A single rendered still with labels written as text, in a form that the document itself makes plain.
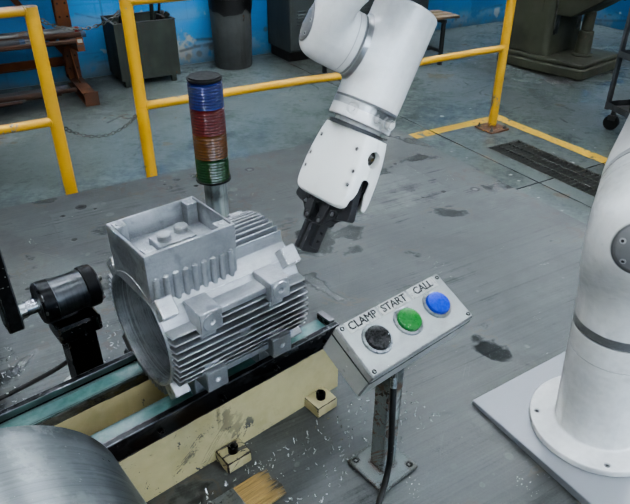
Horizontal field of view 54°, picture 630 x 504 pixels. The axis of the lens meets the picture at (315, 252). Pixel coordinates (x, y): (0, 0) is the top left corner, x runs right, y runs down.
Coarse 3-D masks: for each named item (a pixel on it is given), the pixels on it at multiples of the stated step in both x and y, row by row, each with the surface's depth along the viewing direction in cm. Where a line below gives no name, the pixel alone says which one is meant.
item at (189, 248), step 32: (128, 224) 76; (160, 224) 79; (192, 224) 80; (224, 224) 74; (128, 256) 71; (160, 256) 69; (192, 256) 72; (224, 256) 75; (160, 288) 71; (192, 288) 74
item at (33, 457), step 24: (0, 432) 45; (24, 432) 46; (48, 432) 47; (72, 432) 49; (0, 456) 43; (24, 456) 43; (48, 456) 44; (72, 456) 46; (96, 456) 48; (0, 480) 41; (24, 480) 41; (48, 480) 42; (72, 480) 43; (96, 480) 44; (120, 480) 47
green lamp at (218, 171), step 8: (200, 160) 108; (224, 160) 109; (200, 168) 109; (208, 168) 108; (216, 168) 108; (224, 168) 110; (200, 176) 110; (208, 176) 109; (216, 176) 109; (224, 176) 110
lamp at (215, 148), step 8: (192, 136) 107; (216, 136) 106; (224, 136) 107; (200, 144) 106; (208, 144) 106; (216, 144) 106; (224, 144) 108; (200, 152) 107; (208, 152) 107; (216, 152) 107; (224, 152) 108; (208, 160) 107; (216, 160) 108
